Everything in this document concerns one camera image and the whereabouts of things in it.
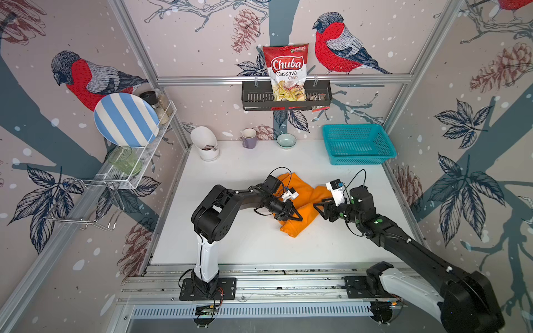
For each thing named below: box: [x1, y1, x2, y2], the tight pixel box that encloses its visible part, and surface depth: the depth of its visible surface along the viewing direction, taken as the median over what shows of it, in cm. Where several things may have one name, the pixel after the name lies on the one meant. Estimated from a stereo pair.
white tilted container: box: [190, 125, 221, 162], surface depth 110 cm
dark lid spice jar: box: [138, 90, 168, 125], surface depth 82 cm
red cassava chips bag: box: [262, 43, 309, 102], surface depth 83 cm
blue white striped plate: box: [94, 92, 161, 149], surface depth 74 cm
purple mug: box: [240, 127, 257, 150], surface depth 116 cm
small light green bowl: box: [276, 133, 297, 150], surface depth 121 cm
